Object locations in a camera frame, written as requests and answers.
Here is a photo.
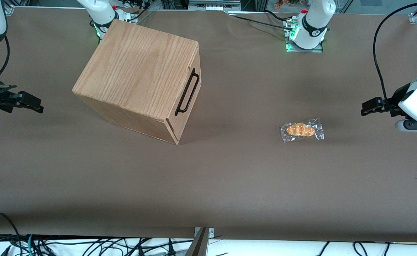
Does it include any bread roll in clear wrapper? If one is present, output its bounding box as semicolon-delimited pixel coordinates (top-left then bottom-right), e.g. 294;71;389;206
280;118;325;143

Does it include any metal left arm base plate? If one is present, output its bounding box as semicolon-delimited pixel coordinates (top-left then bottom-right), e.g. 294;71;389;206
284;17;324;53

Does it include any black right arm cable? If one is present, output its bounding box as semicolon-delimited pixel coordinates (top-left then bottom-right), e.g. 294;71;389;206
0;35;10;79

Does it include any black looped cable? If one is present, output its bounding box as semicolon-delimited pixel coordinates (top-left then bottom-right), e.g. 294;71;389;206
0;212;23;256

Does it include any aluminium frame rail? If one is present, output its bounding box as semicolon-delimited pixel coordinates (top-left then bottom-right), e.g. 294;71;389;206
188;0;242;11

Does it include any black cable on table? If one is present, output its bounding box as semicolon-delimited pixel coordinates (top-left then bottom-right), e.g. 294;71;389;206
234;15;292;29
264;10;294;22

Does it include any grey metal bar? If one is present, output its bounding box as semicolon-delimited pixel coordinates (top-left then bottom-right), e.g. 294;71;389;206
185;228;209;256

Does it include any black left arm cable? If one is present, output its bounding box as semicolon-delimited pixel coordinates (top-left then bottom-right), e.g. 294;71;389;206
373;1;417;104

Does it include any wooden drawer cabinet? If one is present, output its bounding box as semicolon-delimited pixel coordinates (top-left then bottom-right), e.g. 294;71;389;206
72;20;202;145

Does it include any brown paper table cover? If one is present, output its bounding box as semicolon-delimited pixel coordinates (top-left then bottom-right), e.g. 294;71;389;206
0;7;417;242

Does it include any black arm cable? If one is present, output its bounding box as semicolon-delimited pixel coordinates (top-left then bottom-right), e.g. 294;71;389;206
373;1;417;104
0;35;10;79

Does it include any black metal drawer handle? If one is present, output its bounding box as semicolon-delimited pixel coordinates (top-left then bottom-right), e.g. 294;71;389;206
175;68;200;117

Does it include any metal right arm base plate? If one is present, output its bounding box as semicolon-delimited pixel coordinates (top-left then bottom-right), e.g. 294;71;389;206
94;7;138;38

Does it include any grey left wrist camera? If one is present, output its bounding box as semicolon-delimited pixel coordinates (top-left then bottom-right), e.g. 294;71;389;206
395;119;417;133

